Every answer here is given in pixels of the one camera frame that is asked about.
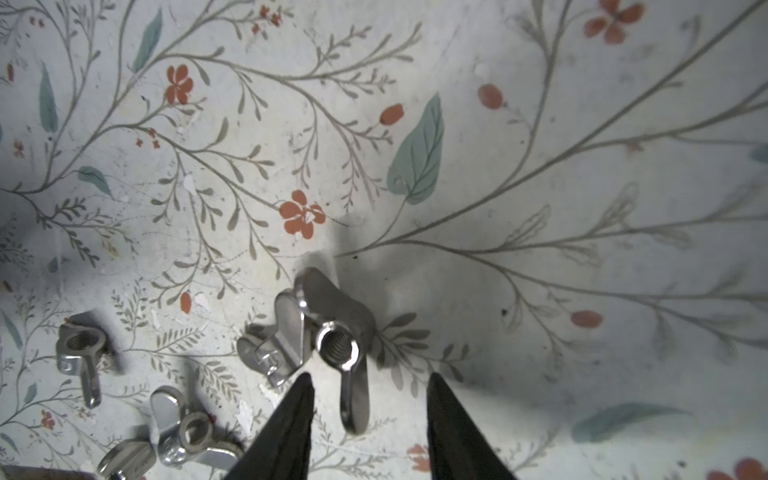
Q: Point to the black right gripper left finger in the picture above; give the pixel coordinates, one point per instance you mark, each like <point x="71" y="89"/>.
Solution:
<point x="282" y="448"/>

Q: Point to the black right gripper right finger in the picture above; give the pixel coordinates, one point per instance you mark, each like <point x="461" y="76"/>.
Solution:
<point x="457" y="449"/>

